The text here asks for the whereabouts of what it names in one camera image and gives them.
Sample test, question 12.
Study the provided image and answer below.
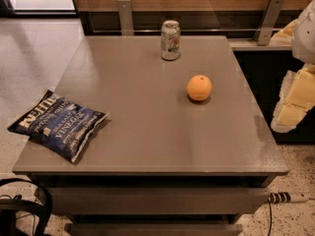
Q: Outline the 7up soda can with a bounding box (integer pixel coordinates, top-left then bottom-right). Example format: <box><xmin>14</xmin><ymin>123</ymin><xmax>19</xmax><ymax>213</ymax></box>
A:
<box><xmin>160</xmin><ymin>20</ymin><xmax>180</xmax><ymax>61</ymax></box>

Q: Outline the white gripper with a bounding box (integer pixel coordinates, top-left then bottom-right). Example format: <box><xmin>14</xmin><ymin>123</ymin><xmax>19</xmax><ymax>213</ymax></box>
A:
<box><xmin>270</xmin><ymin>0</ymin><xmax>315</xmax><ymax>133</ymax></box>

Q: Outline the blue chip bag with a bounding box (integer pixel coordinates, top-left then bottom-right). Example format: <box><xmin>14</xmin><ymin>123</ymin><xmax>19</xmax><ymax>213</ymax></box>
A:
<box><xmin>7</xmin><ymin>89</ymin><xmax>107</xmax><ymax>163</ymax></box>

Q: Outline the orange fruit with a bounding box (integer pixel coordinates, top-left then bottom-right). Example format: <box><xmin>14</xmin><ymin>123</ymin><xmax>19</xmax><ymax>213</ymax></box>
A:
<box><xmin>187</xmin><ymin>75</ymin><xmax>213</xmax><ymax>101</ymax></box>

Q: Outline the metal wall bracket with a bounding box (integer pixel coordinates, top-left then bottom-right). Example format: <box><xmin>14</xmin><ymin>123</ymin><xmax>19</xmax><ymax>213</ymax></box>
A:
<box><xmin>253</xmin><ymin>0</ymin><xmax>284</xmax><ymax>46</ymax></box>
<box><xmin>117</xmin><ymin>0</ymin><xmax>134</xmax><ymax>36</ymax></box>

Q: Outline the white power strip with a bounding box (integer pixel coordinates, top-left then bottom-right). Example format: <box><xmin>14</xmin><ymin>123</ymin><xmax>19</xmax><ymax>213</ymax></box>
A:
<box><xmin>268</xmin><ymin>192</ymin><xmax>310</xmax><ymax>204</ymax></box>

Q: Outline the left metal wall bracket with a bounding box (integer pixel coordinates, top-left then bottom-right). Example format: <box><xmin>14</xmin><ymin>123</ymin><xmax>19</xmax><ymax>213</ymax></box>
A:
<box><xmin>117</xmin><ymin>0</ymin><xmax>134</xmax><ymax>36</ymax></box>

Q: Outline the black power cable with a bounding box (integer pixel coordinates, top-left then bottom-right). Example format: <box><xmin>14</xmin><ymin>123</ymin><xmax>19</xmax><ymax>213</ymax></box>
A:
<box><xmin>267</xmin><ymin>201</ymin><xmax>274</xmax><ymax>236</ymax></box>

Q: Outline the grey table with drawers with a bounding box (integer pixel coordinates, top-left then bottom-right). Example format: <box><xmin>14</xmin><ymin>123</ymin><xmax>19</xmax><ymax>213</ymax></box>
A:
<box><xmin>14</xmin><ymin>36</ymin><xmax>288</xmax><ymax>236</ymax></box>

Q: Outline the right metal wall bracket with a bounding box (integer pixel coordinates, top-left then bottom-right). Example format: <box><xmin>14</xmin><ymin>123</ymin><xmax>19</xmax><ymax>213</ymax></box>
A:
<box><xmin>253</xmin><ymin>0</ymin><xmax>284</xmax><ymax>46</ymax></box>

